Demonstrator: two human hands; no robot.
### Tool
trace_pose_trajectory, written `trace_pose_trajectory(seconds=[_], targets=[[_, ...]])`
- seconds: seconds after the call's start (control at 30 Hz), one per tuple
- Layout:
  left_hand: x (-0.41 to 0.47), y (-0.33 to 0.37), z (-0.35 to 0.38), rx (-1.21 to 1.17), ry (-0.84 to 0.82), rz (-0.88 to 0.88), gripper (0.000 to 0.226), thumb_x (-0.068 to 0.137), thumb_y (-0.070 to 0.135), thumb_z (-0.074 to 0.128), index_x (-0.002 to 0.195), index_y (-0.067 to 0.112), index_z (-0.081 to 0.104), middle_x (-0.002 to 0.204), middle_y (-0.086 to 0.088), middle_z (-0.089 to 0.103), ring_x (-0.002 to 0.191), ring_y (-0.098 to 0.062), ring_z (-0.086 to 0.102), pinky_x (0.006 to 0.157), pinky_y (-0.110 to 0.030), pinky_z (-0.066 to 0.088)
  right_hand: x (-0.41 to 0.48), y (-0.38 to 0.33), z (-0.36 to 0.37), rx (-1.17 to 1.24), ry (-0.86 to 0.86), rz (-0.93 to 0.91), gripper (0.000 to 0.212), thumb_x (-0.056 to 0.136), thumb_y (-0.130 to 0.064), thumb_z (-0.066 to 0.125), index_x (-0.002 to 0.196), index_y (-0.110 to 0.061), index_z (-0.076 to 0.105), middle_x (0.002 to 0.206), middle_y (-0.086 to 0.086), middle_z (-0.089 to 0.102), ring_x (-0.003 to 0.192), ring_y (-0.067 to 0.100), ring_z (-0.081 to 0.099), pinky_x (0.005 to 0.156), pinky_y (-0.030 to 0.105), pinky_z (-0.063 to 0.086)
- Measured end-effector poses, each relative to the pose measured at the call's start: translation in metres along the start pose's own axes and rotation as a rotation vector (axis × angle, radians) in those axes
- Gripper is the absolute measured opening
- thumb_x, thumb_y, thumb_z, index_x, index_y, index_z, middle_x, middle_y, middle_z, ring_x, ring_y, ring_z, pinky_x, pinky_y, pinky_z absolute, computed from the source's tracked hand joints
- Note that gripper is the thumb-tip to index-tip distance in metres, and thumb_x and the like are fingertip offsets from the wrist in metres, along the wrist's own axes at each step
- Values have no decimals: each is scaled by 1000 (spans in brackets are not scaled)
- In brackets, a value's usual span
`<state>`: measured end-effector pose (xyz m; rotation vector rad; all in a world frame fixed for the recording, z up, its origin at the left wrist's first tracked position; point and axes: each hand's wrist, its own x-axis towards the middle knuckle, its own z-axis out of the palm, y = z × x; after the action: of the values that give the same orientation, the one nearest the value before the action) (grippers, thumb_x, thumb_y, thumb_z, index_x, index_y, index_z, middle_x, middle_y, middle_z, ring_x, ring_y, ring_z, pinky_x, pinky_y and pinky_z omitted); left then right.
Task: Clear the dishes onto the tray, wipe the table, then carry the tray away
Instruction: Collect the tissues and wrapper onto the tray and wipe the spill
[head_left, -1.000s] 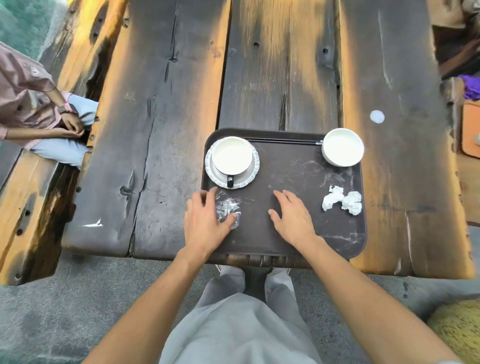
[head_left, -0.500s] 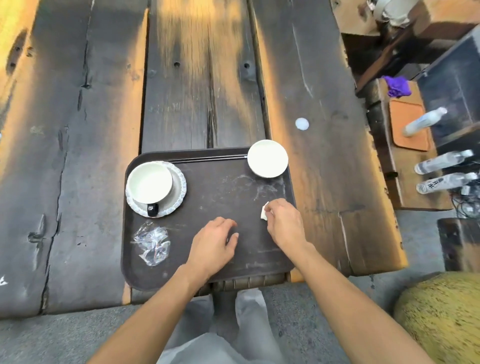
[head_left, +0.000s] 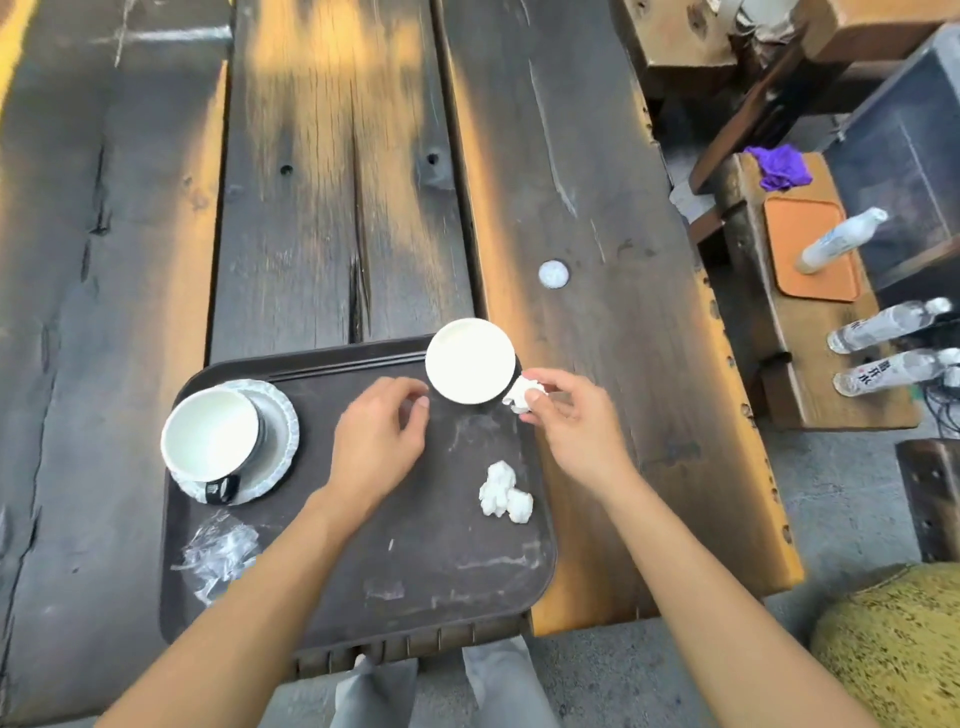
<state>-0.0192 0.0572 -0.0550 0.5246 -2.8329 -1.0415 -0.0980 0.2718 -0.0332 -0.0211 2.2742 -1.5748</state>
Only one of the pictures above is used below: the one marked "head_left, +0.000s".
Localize person's right hand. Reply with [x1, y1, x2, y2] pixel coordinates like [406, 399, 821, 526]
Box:
[516, 367, 640, 501]

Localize person's left hand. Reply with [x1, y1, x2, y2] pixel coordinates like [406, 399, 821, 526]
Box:
[328, 375, 432, 520]

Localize person's left forearm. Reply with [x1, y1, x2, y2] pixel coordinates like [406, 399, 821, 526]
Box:
[93, 483, 378, 728]

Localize person's right forearm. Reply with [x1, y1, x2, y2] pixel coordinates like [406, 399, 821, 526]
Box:
[598, 471, 882, 728]

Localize large crumpled white tissue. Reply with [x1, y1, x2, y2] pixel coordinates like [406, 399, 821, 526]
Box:
[478, 460, 520, 519]

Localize round white plate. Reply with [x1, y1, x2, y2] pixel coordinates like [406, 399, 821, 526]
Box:
[424, 318, 520, 407]

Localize dark brown serving tray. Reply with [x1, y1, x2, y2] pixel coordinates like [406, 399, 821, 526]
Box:
[159, 335, 560, 651]

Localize white wavy-rim saucer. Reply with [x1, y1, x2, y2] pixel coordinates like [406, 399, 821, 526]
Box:
[174, 378, 301, 506]

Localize crumpled clear plastic wrapper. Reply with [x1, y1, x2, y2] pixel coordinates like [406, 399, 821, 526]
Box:
[171, 510, 264, 607]

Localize person's grey trousers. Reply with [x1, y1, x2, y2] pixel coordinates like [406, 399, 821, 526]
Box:
[330, 636, 560, 728]

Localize wooden bench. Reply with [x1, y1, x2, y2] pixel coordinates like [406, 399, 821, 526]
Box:
[712, 152, 922, 432]

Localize orange rectangular tray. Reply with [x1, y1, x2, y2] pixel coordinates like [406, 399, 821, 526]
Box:
[762, 196, 862, 304]

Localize white plastic bottle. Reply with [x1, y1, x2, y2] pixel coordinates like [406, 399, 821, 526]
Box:
[795, 207, 890, 276]

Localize purple cloth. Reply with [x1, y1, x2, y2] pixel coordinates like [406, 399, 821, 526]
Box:
[744, 144, 815, 192]

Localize clear water bottle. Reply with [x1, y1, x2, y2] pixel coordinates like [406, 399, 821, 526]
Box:
[827, 297, 954, 355]
[832, 346, 960, 399]

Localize dark wooden stool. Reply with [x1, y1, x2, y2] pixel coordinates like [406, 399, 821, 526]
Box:
[894, 438, 960, 564]

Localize wooden block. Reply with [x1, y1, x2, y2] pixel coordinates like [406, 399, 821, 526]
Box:
[611, 0, 740, 99]

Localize yellow woven cushion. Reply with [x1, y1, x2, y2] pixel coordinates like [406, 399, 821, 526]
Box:
[810, 562, 960, 728]

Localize dark grey box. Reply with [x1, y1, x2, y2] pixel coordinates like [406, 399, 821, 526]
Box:
[821, 22, 960, 294]

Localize white cup with black handle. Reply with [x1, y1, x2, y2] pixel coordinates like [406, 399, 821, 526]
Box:
[159, 387, 264, 506]

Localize black cables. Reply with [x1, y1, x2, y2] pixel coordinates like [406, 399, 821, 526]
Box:
[918, 375, 960, 440]

